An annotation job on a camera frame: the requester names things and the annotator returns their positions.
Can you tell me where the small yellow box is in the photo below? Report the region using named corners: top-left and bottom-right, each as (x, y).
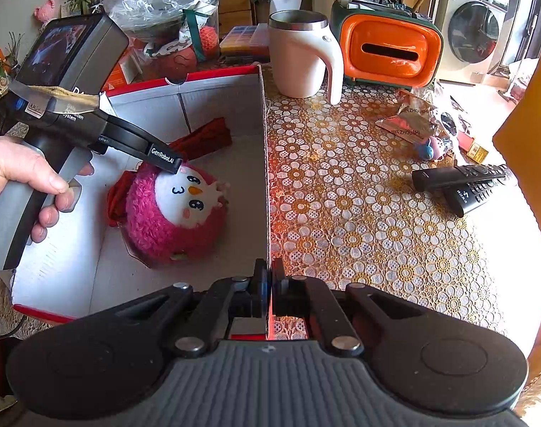
top-left (466, 140), bottom-right (490, 163)

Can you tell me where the orange chair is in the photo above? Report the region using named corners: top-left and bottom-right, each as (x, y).
top-left (493, 56), bottom-right (541, 410)

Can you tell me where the wooden cabinet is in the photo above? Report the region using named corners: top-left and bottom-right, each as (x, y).
top-left (217, 0), bottom-right (259, 36)

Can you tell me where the clear plastic bag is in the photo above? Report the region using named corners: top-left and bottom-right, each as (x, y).
top-left (102, 0), bottom-right (222, 38)

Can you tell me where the short black remote control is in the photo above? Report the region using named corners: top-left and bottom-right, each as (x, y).
top-left (444, 173), bottom-right (518, 218)

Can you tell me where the colourful compartment storage box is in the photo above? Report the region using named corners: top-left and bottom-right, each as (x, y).
top-left (219, 24), bottom-right (271, 58)

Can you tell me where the small blue pink toy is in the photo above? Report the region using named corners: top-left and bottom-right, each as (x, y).
top-left (415, 136), bottom-right (447, 162)

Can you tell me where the white red cardboard box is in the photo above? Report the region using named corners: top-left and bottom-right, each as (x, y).
top-left (10, 64), bottom-right (271, 325)

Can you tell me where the orange white tissue carton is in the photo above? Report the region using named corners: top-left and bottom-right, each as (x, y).
top-left (102, 47), bottom-right (143, 94)

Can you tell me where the orange green desk organizer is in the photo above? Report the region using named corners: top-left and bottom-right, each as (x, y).
top-left (330, 0), bottom-right (444, 87)

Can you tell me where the pink piggy toy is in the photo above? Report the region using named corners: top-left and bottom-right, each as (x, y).
top-left (32, 4), bottom-right (61, 27)

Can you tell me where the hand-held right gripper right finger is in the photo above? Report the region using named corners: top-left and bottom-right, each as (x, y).
top-left (270, 258), bottom-right (453, 357)

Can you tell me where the green ribbon strap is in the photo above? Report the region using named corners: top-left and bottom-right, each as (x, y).
top-left (182, 8), bottom-right (207, 60)

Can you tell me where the red cloth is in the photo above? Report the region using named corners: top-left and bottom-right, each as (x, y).
top-left (106, 117), bottom-right (233, 227)

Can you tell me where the person's left hand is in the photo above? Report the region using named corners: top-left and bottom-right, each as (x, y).
top-left (0, 136), bottom-right (95, 244)

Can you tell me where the long black remote control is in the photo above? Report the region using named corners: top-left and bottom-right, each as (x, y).
top-left (412, 164), bottom-right (509, 192)

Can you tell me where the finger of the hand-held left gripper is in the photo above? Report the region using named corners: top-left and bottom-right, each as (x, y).
top-left (139, 139), bottom-right (185, 177)

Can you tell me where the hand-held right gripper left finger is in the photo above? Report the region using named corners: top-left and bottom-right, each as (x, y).
top-left (90, 258), bottom-right (270, 359)

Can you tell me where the washing machine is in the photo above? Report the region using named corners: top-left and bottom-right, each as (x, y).
top-left (433, 0), bottom-right (511, 83)

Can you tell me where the pink plush owl toy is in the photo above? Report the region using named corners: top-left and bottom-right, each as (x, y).
top-left (119, 160), bottom-right (230, 270)

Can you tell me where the beige mug with handle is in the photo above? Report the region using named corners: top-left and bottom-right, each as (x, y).
top-left (267, 10), bottom-right (345, 105)

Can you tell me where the orange ball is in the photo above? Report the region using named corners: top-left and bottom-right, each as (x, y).
top-left (157, 47), bottom-right (199, 83)

